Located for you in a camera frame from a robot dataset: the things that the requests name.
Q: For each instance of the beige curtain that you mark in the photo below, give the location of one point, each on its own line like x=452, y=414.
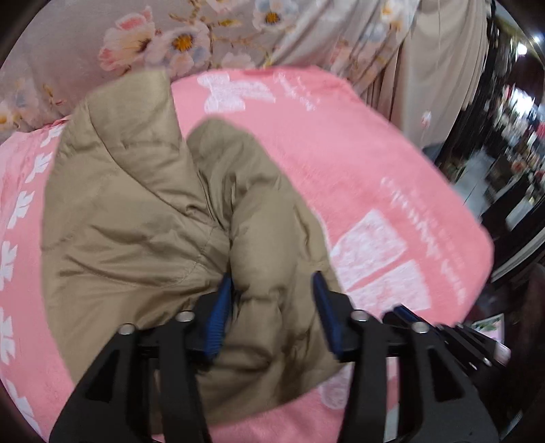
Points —
x=438, y=64

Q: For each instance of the cluttered dark shelves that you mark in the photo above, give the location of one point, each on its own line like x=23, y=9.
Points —
x=519, y=140

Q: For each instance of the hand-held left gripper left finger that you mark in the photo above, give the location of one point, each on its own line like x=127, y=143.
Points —
x=218, y=323

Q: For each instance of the grey floral cloth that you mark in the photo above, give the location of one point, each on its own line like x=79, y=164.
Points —
x=85, y=51

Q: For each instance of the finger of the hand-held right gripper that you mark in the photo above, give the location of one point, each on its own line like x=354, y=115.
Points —
x=404, y=314

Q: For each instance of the tan quilted jacket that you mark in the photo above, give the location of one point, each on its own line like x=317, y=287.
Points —
x=127, y=213

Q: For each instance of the pink printed blanket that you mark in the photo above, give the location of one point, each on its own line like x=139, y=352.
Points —
x=340, y=149

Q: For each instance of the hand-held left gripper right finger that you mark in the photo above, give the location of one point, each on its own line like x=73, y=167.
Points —
x=330, y=319

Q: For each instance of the floral printed paper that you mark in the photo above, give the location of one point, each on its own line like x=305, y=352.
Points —
x=487, y=324

